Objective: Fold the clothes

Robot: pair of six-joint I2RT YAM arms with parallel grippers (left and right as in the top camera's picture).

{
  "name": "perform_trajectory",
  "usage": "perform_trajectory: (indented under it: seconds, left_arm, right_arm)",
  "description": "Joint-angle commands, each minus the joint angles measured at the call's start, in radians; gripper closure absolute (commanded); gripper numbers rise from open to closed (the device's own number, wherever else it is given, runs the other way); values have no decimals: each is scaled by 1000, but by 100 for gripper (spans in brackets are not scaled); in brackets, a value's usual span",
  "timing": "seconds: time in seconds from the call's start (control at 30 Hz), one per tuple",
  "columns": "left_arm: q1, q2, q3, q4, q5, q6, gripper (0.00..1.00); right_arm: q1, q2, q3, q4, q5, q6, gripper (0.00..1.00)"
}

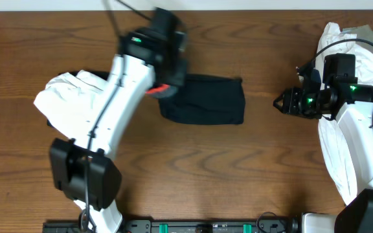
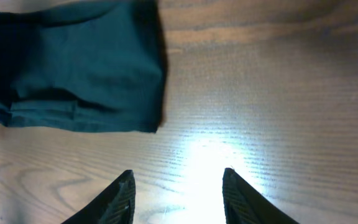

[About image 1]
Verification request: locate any black leggings red waistband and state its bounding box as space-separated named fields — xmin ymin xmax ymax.
xmin=146 ymin=74 xmax=245 ymax=125

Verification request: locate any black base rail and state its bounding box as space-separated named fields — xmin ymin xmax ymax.
xmin=42 ymin=219 xmax=300 ymax=233

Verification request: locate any white folded garment left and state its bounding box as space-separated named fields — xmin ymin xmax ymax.
xmin=34 ymin=70 xmax=107 ymax=147

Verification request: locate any grey garment under pile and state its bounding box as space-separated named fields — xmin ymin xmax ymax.
xmin=342 ymin=25 xmax=373 ymax=43

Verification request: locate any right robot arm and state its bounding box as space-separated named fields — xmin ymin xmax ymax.
xmin=273 ymin=83 xmax=373 ymax=232

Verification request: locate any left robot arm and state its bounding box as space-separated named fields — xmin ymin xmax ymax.
xmin=49 ymin=28 xmax=187 ymax=232

